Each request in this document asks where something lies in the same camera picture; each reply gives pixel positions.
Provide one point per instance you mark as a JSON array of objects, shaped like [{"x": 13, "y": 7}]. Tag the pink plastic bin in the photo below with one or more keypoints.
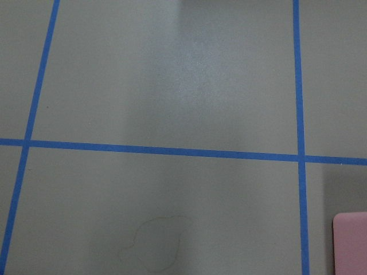
[{"x": 349, "y": 239}]

